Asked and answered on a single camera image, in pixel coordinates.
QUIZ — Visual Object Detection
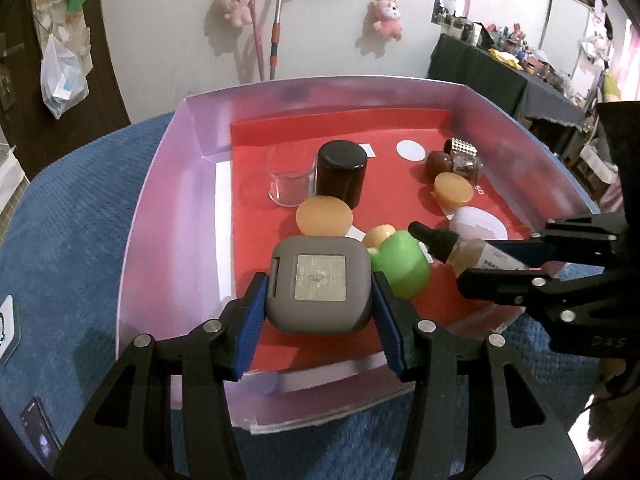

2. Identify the dark cloth covered table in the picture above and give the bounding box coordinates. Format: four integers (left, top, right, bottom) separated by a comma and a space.
427, 33, 601, 136

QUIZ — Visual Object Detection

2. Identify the gold studded cylinder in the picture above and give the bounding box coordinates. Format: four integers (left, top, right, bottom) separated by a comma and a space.
445, 136, 478, 158

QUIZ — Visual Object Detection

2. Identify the white oval case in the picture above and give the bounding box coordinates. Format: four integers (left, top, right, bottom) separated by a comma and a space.
448, 206, 508, 241

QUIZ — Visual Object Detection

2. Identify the white board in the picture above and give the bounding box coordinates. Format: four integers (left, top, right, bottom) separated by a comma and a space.
540, 0, 591, 96

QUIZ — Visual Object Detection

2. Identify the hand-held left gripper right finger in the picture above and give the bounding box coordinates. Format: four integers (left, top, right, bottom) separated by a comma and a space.
371, 274, 587, 480

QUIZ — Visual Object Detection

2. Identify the pink fox plush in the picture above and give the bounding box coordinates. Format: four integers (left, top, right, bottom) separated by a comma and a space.
368, 0, 404, 41

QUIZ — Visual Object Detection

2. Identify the purple cardboard box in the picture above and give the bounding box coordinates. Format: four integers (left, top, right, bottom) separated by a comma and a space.
116, 75, 600, 433

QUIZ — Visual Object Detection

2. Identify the clear hanging organizer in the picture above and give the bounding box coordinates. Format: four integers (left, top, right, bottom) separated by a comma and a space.
30, 0, 96, 76

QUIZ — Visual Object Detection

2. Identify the pink bear plush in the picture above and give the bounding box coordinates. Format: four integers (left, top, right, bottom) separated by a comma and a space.
214, 0, 257, 27

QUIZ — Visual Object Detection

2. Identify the clear dropper bottle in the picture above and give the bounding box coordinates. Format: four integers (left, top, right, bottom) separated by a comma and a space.
407, 221, 531, 277

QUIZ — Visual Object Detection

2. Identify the pink stick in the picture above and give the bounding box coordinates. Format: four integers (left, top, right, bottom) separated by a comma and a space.
248, 2, 266, 82

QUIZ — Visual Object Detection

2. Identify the dark red ball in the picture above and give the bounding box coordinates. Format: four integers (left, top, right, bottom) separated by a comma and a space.
425, 151, 454, 181

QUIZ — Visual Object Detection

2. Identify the clear glass cup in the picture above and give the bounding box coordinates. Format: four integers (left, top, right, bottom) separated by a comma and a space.
267, 145, 318, 208

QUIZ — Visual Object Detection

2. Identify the large orange round disc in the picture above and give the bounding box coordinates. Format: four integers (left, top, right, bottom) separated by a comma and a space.
295, 195, 354, 237

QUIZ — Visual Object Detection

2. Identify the black jar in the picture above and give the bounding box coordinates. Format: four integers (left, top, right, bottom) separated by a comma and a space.
315, 140, 369, 210

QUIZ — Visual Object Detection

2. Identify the green toy figure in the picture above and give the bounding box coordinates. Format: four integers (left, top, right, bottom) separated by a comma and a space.
362, 224, 432, 301

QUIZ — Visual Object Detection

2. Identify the smartphone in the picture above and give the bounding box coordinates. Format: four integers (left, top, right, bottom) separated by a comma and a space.
20, 396, 63, 461

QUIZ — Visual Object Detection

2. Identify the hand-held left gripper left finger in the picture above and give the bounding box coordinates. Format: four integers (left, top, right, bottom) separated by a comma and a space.
52, 271, 271, 480

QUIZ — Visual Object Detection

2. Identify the white and orange pole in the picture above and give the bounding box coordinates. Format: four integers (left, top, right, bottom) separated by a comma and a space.
269, 0, 292, 81

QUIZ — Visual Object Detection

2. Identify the dark brown door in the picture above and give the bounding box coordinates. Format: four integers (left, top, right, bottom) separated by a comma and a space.
0, 0, 132, 161

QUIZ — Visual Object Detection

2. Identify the small orange round disc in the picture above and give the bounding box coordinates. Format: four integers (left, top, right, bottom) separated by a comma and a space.
432, 172, 475, 218

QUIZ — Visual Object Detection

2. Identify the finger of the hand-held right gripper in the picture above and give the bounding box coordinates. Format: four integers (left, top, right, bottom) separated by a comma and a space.
487, 212, 628, 266
456, 265, 618, 328

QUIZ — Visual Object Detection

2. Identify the brass door handle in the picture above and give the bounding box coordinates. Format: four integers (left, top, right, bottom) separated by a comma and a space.
0, 32, 26, 111

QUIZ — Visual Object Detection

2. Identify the glitter jar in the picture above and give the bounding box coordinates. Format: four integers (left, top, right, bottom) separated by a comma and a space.
451, 152, 485, 186

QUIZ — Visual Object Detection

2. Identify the grey square earbud case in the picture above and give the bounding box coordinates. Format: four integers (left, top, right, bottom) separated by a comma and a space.
265, 236, 373, 336

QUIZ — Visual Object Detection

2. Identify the clear plastic bag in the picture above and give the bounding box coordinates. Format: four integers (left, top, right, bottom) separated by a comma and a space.
40, 35, 90, 120

